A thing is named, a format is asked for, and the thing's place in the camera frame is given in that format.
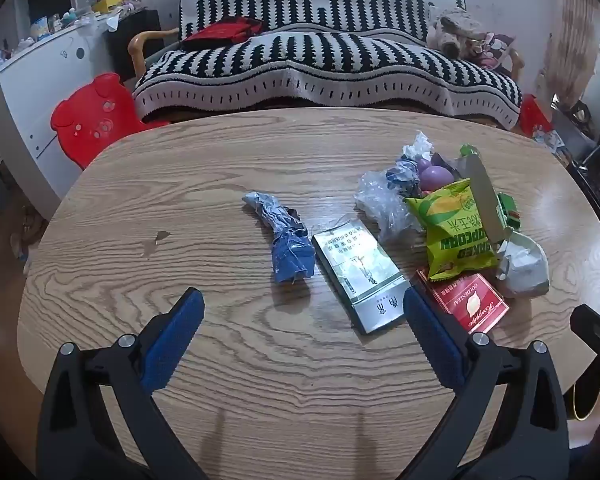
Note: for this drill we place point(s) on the silver cigarette pack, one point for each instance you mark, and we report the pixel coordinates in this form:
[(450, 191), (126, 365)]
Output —
[(360, 275)]

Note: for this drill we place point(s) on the green yellow popcorn bag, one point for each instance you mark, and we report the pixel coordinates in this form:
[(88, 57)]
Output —
[(455, 230)]

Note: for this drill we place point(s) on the blue foil wrapper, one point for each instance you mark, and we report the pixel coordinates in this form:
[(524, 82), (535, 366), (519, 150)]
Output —
[(285, 240)]

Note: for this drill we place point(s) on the pink cartoon cushion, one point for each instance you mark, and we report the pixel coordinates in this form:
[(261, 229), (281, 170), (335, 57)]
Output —
[(497, 52)]

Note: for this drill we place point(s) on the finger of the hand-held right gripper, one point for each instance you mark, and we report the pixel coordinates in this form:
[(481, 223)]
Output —
[(592, 327)]

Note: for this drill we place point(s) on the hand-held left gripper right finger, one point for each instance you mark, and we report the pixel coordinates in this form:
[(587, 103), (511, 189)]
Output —
[(432, 330)]

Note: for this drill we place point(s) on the black white striped sofa cover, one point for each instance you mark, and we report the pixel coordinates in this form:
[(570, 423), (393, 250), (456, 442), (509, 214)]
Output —
[(330, 60)]

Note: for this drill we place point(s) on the white paper bag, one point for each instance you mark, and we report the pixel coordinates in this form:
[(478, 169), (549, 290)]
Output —
[(525, 265)]

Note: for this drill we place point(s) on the black cabinet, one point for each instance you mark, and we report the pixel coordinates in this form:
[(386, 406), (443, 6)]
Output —
[(135, 35)]

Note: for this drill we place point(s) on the yellow box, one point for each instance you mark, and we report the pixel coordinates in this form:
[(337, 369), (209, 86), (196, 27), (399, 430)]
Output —
[(107, 4)]

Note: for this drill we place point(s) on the wooden sofa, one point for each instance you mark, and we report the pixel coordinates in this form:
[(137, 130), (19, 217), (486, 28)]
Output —
[(141, 42)]

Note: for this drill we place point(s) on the dark round container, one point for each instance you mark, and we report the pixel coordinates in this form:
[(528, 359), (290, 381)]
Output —
[(585, 390)]

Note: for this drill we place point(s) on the red bag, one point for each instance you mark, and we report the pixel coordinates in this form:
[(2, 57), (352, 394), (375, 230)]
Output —
[(535, 115)]

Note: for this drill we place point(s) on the dark side furniture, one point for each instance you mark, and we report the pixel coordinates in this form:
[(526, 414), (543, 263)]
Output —
[(590, 150)]

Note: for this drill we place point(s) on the red cloth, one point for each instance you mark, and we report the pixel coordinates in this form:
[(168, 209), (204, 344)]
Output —
[(225, 32)]

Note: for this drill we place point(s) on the floral curtain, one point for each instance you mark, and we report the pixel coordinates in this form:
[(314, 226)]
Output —
[(575, 25)]

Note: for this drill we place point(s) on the crumpled white tissue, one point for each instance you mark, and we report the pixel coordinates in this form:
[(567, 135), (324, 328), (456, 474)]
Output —
[(417, 146)]

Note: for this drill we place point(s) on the dark purple foil wrapper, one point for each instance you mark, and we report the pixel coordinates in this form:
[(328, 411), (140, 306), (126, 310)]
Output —
[(445, 161)]

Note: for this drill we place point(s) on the white cabinet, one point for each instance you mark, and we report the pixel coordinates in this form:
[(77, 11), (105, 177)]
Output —
[(40, 80)]

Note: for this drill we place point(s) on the green cardboard box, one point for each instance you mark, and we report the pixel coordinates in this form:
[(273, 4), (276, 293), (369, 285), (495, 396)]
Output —
[(485, 195)]

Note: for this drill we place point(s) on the clear plastic bag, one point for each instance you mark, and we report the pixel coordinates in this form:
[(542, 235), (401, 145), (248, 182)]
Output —
[(385, 205)]

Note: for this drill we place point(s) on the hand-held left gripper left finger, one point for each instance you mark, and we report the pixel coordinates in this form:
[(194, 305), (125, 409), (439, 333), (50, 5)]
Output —
[(175, 335)]

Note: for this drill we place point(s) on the purple pink plastic toy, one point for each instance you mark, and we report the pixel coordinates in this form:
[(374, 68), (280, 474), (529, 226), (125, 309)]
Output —
[(434, 177)]

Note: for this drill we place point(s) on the red bear-shaped plastic chair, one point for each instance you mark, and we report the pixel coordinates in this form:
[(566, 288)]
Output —
[(92, 115)]

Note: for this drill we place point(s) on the crumpled blue white wrapper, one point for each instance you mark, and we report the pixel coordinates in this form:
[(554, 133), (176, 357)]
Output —
[(400, 175)]

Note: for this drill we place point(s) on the beige plush toy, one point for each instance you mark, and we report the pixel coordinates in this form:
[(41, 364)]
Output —
[(455, 27)]

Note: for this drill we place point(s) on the red cigarette pack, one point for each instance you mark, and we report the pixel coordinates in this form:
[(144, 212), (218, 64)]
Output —
[(472, 305)]

